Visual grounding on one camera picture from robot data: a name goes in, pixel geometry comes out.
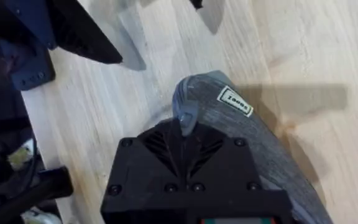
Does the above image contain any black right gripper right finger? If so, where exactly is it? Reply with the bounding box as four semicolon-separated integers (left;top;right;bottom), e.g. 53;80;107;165
183;124;289;196

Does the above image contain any blue soft zip bag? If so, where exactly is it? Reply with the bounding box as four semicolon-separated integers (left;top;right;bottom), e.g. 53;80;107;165
172;70;335;224

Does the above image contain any black stand pole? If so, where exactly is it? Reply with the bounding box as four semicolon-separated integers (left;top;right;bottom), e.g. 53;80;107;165
0;166;74;215

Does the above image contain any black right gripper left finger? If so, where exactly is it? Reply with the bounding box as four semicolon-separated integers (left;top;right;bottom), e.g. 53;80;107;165
102;119;185;205

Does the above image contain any black base bracket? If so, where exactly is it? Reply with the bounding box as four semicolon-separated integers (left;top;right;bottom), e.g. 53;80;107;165
0;40;57;91

